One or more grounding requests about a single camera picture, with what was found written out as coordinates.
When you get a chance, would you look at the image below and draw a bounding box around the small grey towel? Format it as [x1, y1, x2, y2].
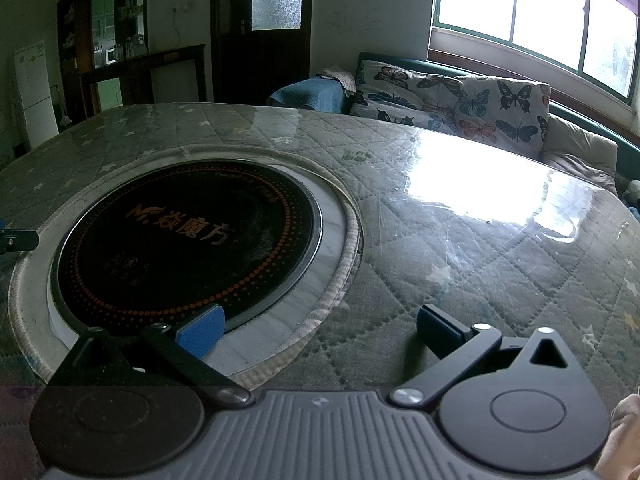
[320, 65, 358, 94]

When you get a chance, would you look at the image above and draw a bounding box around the blue blanket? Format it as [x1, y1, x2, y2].
[267, 76, 347, 114]

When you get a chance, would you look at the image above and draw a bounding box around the white refrigerator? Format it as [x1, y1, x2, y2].
[12, 40, 62, 152]

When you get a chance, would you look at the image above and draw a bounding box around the person's right hand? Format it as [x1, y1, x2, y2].
[596, 392, 640, 480]

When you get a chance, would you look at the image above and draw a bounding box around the beige cushion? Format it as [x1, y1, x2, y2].
[542, 112, 622, 197]

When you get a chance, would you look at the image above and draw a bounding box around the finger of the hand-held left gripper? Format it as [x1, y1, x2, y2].
[0, 217, 40, 254]

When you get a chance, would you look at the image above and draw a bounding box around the dark wooden shelf cabinet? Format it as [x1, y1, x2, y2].
[56, 0, 152, 122]

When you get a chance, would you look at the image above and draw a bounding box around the butterfly print pillow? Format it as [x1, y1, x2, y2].
[457, 76, 552, 157]
[350, 59, 467, 134]

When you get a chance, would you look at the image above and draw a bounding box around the green framed window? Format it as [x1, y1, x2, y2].
[430, 0, 640, 107]

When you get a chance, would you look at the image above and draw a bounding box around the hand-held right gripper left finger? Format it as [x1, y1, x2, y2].
[47, 304, 253, 407]

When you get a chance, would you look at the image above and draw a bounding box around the dark wooden console table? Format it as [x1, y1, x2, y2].
[80, 44, 209, 119]

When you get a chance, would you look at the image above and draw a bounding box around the dark door frosted glass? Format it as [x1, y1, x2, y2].
[210, 0, 317, 107]

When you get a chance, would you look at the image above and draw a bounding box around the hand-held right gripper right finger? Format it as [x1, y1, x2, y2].
[389, 304, 586, 409]

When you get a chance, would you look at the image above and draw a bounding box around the black round induction cooktop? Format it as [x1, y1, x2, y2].
[50, 162, 324, 337]

